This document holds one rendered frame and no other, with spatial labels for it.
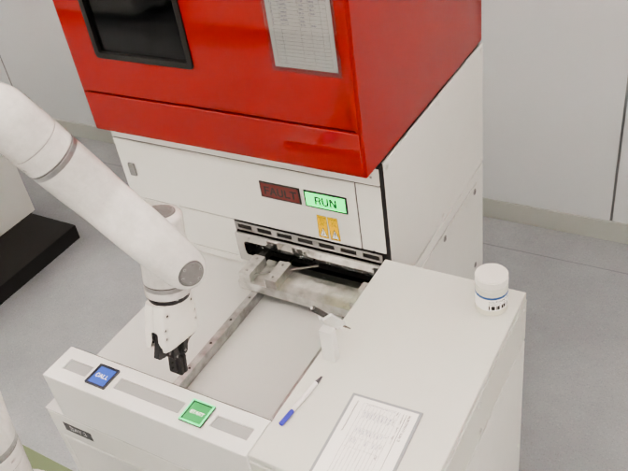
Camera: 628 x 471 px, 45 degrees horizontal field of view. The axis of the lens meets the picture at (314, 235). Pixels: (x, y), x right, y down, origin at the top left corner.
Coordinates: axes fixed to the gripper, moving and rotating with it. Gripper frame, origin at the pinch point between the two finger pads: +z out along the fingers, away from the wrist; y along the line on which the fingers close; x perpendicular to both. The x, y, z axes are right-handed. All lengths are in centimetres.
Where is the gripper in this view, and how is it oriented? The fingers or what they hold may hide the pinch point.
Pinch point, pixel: (178, 363)
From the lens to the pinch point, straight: 148.6
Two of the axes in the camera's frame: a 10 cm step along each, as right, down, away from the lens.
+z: 0.3, 8.9, 4.5
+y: -5.0, 4.0, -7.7
